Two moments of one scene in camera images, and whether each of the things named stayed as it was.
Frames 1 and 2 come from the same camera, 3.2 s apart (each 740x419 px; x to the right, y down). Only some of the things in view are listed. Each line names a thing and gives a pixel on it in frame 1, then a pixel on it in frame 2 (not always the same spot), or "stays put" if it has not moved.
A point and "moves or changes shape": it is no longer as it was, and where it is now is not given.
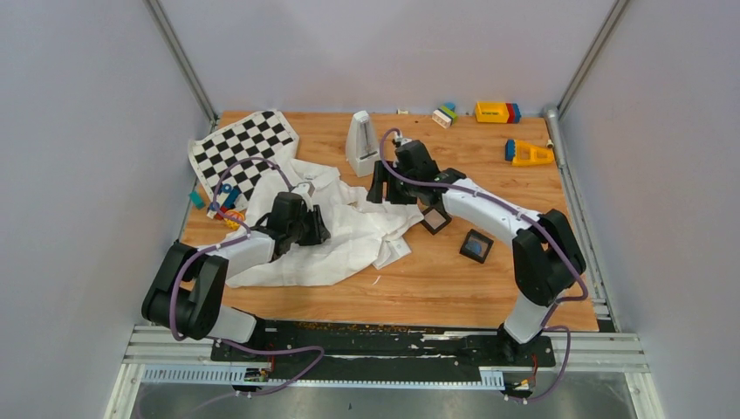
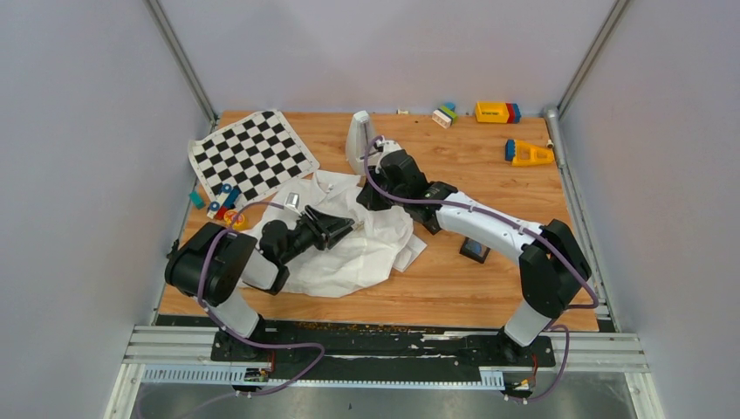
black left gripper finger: x=321 y=234 to x=338 y=235
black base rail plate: x=318 y=344 stays put
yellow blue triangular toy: x=522 y=153 stays put
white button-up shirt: x=363 y=230 moves or changes shape
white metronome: x=361 y=149 stays put
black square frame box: x=476 y=246 stays put
